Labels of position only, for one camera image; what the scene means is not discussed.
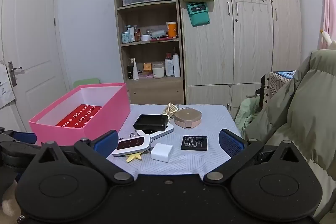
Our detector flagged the metal key ring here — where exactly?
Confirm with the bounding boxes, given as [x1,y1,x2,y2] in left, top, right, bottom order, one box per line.
[119,132,137,141]

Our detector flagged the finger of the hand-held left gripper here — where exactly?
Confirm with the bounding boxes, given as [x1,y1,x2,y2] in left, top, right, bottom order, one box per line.
[0,128,37,146]

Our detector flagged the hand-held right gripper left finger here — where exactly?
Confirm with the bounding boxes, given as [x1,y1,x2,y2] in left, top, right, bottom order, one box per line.
[33,130,134,185]

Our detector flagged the white power bank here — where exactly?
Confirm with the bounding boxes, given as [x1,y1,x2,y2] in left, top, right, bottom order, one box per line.
[135,123,174,140]

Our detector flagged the green stool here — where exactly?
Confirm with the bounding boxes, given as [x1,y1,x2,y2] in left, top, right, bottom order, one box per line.
[73,78,101,88]

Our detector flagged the white door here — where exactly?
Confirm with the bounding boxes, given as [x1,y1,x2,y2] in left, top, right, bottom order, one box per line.
[0,0,67,132]

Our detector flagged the black power bank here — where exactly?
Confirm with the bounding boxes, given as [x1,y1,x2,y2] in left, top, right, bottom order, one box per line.
[133,114,169,132]

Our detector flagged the white paper bag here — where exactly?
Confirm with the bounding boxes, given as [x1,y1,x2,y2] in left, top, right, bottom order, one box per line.
[0,60,15,109]

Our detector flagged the light green cloth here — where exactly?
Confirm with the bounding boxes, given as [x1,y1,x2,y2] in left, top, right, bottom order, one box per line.
[234,97,263,132]

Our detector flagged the white pocket router black screen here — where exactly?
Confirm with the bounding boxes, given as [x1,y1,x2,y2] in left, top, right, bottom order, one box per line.
[112,135,153,157]

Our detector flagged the white charger cube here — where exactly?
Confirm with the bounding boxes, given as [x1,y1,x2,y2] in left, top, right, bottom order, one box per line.
[150,143,174,162]

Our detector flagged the tall white bottle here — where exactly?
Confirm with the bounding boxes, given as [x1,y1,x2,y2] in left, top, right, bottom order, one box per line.
[172,54,181,77]

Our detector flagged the geometric patterned bag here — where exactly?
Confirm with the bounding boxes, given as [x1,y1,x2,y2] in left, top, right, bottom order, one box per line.
[260,70,298,106]

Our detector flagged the wooden bookshelf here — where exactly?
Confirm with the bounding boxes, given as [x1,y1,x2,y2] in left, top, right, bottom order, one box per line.
[113,0,185,105]

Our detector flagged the white jar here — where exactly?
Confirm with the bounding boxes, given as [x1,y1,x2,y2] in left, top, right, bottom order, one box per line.
[152,62,165,79]

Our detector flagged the red patterned flat box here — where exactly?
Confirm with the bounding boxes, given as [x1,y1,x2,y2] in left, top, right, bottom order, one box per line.
[56,104,102,129]

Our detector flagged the labelled bottle red cap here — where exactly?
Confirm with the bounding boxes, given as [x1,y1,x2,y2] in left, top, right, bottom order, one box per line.
[164,53,174,77]

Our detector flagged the cream plush item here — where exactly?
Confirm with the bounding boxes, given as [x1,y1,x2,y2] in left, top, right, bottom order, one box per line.
[319,28,336,50]

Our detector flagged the metal door handle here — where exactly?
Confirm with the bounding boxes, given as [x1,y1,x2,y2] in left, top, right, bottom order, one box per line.
[7,61,23,87]

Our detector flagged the light blue quilted tablecloth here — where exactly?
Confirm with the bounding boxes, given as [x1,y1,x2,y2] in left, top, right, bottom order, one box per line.
[106,104,243,176]

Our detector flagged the teal pouch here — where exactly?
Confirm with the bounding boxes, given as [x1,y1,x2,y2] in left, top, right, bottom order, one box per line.
[186,1,210,28]

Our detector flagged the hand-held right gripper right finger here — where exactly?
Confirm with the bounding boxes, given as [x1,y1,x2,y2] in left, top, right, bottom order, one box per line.
[203,129,306,185]

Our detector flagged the star-shaped keychain charm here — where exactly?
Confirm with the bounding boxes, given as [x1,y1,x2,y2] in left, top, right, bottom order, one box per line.
[126,152,143,162]

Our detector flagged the olive puffer jacket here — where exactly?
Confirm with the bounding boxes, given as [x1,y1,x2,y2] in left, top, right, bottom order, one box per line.
[244,49,336,224]

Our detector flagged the beige hair claw clip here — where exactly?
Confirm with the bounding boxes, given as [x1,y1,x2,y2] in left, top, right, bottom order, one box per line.
[163,102,179,117]

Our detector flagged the pink cardboard box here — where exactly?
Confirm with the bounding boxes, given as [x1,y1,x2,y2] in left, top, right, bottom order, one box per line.
[28,83,131,146]

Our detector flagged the rose gold compact case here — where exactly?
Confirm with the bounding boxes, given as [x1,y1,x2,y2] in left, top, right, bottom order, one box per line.
[174,108,203,128]

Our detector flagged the orange paper cup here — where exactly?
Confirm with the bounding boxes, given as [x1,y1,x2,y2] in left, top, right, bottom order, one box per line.
[165,21,178,39]

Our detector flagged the light wood wardrobe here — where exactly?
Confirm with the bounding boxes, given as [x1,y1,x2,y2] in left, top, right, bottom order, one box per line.
[177,0,302,117]

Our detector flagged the black phone battery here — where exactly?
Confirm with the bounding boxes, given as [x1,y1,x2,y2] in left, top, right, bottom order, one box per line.
[181,135,208,152]

